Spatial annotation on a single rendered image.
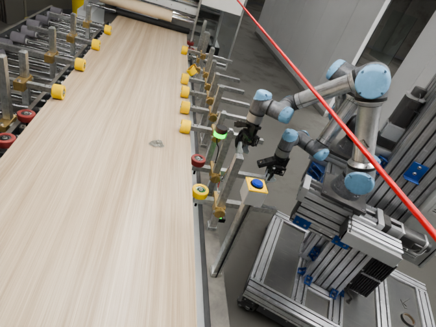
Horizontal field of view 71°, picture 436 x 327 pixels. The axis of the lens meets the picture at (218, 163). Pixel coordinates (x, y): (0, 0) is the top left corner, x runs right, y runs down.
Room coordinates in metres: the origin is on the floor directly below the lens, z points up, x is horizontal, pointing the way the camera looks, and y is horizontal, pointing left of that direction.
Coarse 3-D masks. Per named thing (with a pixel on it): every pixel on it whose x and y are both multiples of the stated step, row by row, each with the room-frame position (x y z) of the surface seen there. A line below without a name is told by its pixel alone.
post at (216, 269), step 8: (240, 208) 0.85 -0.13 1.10; (248, 208) 0.83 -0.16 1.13; (240, 216) 0.83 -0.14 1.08; (248, 216) 0.84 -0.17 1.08; (232, 224) 0.86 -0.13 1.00; (240, 224) 0.83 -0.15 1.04; (232, 232) 0.83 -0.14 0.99; (240, 232) 0.84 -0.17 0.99; (224, 240) 0.86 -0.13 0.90; (232, 240) 0.83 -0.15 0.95; (224, 248) 0.83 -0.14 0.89; (232, 248) 0.84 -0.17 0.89; (224, 256) 0.84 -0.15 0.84; (216, 264) 0.84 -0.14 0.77; (224, 264) 0.84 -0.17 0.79; (216, 272) 0.84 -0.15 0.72
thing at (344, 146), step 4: (340, 140) 1.83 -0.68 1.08; (344, 140) 1.79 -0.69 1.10; (348, 140) 1.77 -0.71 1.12; (340, 144) 1.79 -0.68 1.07; (344, 144) 1.78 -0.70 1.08; (348, 144) 1.76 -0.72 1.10; (352, 144) 1.75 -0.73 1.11; (340, 148) 1.77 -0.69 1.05; (344, 148) 1.75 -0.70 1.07; (348, 148) 1.75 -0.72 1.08; (352, 148) 1.74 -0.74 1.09; (344, 152) 1.74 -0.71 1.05; (348, 152) 1.73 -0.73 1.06
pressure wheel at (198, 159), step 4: (192, 156) 1.34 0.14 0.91; (196, 156) 1.36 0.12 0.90; (200, 156) 1.38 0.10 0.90; (192, 160) 1.32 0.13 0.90; (196, 160) 1.32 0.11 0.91; (200, 160) 1.34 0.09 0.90; (204, 160) 1.35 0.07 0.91; (192, 164) 1.32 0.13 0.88; (196, 164) 1.31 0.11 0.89; (200, 164) 1.32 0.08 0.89
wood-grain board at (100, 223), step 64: (128, 64) 2.28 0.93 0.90; (64, 128) 1.21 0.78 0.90; (128, 128) 1.40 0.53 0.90; (0, 192) 0.72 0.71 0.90; (64, 192) 0.82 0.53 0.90; (128, 192) 0.94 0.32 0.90; (192, 192) 1.08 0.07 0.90; (0, 256) 0.50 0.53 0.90; (64, 256) 0.57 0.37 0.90; (128, 256) 0.65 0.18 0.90; (192, 256) 0.73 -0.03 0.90; (0, 320) 0.34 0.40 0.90; (64, 320) 0.39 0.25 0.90; (128, 320) 0.45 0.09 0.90; (192, 320) 0.51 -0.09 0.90
